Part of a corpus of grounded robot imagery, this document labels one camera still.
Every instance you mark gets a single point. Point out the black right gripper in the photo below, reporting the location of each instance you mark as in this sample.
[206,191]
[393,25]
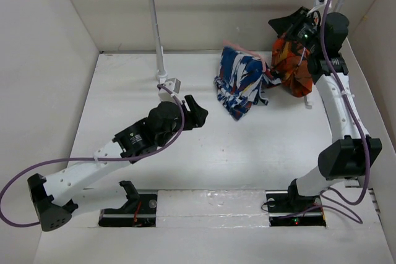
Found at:
[287,25]

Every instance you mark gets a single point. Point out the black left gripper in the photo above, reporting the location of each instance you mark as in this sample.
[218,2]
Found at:
[195,117]

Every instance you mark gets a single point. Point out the pink plastic hanger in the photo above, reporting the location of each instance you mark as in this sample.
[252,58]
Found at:
[237,47]

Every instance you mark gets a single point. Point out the blue white red patterned trousers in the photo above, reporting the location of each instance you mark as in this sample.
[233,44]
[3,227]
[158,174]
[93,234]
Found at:
[241,81]

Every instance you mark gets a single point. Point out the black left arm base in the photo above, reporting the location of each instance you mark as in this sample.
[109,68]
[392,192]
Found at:
[142,215]

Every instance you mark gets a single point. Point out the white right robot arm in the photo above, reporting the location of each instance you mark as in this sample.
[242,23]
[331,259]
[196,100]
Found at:
[352,151]

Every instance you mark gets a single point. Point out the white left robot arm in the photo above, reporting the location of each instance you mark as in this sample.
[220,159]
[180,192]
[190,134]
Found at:
[59,197]

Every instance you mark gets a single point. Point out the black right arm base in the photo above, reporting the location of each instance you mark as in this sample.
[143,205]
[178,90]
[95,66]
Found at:
[283,211]

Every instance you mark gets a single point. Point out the orange camouflage garment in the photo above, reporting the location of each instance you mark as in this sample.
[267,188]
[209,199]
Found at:
[290,63]

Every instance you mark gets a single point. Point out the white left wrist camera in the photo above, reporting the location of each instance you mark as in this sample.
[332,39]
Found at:
[169,89]

